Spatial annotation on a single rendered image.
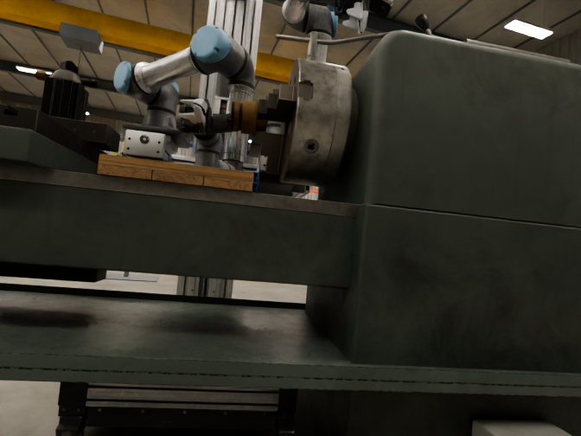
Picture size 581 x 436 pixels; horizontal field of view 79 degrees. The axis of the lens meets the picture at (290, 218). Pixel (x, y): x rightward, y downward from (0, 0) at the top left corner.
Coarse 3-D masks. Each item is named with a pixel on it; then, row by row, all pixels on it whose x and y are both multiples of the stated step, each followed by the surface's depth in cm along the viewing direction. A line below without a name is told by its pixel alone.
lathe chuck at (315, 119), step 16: (304, 64) 82; (320, 64) 84; (304, 80) 80; (320, 80) 80; (336, 80) 81; (320, 96) 79; (336, 96) 80; (304, 112) 78; (320, 112) 79; (288, 128) 98; (304, 128) 79; (320, 128) 79; (288, 144) 86; (320, 144) 81; (288, 160) 83; (304, 160) 83; (320, 160) 83; (288, 176) 88; (304, 176) 88; (320, 176) 88
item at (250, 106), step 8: (232, 104) 88; (240, 104) 89; (248, 104) 88; (256, 104) 88; (232, 112) 87; (240, 112) 88; (248, 112) 88; (256, 112) 88; (232, 120) 88; (240, 120) 89; (248, 120) 88; (256, 120) 88; (264, 120) 90; (232, 128) 90; (240, 128) 90; (248, 128) 89; (256, 128) 91; (264, 128) 91
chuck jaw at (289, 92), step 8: (280, 88) 80; (288, 88) 80; (296, 88) 81; (304, 88) 79; (272, 96) 84; (280, 96) 80; (288, 96) 80; (296, 96) 80; (304, 96) 79; (264, 104) 87; (272, 104) 84; (280, 104) 82; (288, 104) 81; (264, 112) 86; (272, 112) 86; (280, 112) 85; (288, 112) 85; (272, 120) 89; (280, 120) 89; (288, 120) 89
